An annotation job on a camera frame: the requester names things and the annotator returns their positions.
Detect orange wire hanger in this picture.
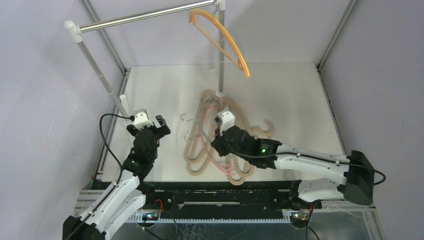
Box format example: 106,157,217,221
188,8,251,79

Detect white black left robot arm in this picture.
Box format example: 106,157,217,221
62,111,171,240

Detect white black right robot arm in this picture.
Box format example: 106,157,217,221
211,111,377,208

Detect beige wooden hanger right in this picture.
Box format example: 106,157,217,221
237,119,275,139

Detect beige wooden hanger outer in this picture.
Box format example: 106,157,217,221
184,90,233,175

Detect silver hanging rod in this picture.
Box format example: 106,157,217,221
79,0,222,33

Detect black right camera cable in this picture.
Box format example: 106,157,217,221
228,150,387,186

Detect black camera cable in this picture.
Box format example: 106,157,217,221
228,150,387,186
99,113,135,181

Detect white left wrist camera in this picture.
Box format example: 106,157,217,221
133,109,154,130

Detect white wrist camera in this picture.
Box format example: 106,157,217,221
133,109,154,130
217,110,236,135

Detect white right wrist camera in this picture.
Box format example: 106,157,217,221
217,110,236,135

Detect pink wire hanger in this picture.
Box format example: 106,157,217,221
183,104,236,176

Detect right rack post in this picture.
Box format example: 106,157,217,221
216,0,228,99

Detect rack post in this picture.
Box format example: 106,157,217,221
216,0,228,99
63,20,129,118

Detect black left camera cable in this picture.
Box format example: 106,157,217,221
99,113,135,181

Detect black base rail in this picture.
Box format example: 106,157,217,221
89,180,324,221

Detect aluminium frame rail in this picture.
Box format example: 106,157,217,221
74,188,377,224

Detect left rack post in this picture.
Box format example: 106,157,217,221
63,20,129,118

